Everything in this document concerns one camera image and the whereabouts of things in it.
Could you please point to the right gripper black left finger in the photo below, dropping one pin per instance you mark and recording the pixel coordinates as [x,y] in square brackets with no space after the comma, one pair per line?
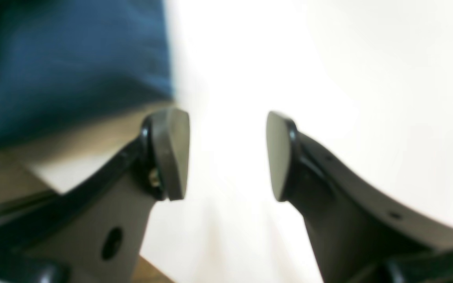
[93,234]

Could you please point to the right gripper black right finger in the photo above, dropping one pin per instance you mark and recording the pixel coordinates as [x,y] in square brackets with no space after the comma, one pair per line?
[357,233]

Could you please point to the dark blue t-shirt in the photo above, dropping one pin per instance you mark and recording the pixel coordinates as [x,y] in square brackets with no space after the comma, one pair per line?
[66,62]

